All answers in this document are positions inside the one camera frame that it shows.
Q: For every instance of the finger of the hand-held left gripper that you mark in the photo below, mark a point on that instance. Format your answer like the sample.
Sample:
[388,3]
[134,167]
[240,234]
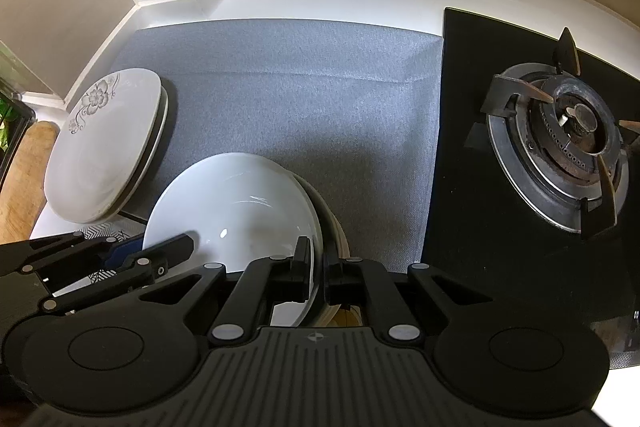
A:
[122,253]
[150,264]

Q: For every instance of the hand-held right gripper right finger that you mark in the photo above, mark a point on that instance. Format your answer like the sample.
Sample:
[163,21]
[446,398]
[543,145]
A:
[334,279]

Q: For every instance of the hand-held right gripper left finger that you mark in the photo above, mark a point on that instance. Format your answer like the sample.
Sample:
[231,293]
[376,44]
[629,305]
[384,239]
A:
[301,279]

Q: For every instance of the cream bowl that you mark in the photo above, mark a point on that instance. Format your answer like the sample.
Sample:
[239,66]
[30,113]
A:
[336,232]

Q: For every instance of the white bowl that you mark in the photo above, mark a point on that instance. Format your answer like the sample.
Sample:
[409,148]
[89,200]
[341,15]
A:
[235,207]

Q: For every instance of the white floral plate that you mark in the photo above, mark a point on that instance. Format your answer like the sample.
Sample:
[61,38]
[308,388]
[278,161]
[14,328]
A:
[100,147]

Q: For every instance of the patterned cloth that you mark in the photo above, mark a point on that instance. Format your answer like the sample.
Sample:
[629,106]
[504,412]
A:
[95,233]

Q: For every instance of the wooden cutting board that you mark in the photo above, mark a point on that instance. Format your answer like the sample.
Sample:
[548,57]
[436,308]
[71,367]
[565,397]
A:
[25,187]

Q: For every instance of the plain white plate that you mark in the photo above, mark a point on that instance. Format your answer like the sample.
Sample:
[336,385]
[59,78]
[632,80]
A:
[164,112]

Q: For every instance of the black gas stove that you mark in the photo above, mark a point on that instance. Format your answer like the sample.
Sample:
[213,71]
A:
[475,232]

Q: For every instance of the green plant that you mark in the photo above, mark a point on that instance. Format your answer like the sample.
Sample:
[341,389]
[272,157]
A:
[6,127]

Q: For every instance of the grey mat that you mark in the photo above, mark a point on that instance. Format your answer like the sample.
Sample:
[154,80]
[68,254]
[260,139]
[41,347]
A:
[300,107]

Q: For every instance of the black pan support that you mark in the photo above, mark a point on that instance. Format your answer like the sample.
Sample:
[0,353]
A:
[500,97]

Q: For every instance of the gas burner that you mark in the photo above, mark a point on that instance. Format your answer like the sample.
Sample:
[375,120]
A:
[582,117]

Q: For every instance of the dark frame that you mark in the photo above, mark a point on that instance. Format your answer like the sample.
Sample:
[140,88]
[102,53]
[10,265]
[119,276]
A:
[27,114]

